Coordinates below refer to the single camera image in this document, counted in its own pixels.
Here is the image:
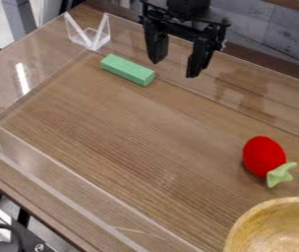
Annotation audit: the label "green rectangular block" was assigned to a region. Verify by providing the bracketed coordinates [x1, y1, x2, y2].
[101, 54, 157, 87]

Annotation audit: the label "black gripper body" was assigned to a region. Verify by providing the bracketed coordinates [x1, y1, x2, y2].
[138, 0, 233, 52]

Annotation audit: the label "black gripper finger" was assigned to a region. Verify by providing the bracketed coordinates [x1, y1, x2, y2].
[188, 38, 214, 78]
[143, 20, 170, 64]

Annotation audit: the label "black metal bracket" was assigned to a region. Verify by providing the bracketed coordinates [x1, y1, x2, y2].
[12, 220, 57, 252]

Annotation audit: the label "black cable bottom left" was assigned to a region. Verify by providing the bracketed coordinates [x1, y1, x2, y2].
[0, 222, 26, 252]

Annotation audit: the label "wooden bowl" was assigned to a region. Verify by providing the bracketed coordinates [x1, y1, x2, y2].
[224, 197, 299, 252]

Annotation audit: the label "clear acrylic tray walls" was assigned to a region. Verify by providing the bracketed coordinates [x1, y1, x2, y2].
[0, 17, 299, 252]

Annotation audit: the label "red felt strawberry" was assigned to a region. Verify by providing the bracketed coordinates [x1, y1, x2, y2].
[244, 136, 299, 188]

